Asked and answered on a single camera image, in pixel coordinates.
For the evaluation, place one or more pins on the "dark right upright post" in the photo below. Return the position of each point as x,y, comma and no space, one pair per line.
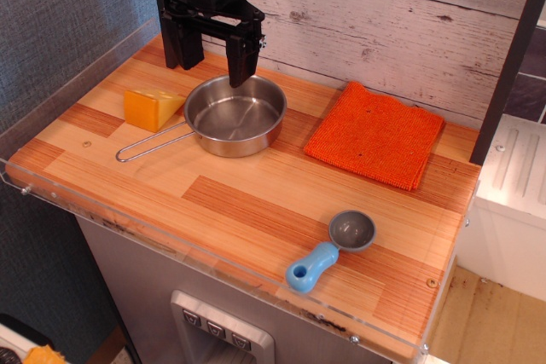
518,47

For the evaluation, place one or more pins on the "clear acrylic guard rail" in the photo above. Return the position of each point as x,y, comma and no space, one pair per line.
245,221

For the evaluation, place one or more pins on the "yellow toy cheese wedge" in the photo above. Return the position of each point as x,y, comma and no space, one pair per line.
150,109

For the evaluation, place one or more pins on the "blue grey toy scoop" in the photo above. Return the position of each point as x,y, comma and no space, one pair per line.
349,231

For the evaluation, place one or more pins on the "orange black object bottom left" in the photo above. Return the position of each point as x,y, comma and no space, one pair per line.
21,343

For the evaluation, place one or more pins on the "silver dispenser button panel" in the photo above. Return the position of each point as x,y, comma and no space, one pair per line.
210,335

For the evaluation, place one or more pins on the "white toy sink unit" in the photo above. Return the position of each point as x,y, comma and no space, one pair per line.
503,239

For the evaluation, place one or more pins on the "orange knitted napkin cloth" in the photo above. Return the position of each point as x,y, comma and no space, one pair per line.
376,136

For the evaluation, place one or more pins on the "small steel saucepan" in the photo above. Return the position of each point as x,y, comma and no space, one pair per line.
225,121

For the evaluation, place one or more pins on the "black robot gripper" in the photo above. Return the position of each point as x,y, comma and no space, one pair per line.
235,21

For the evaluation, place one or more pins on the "grey toy fridge cabinet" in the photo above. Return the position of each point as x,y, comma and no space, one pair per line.
142,279

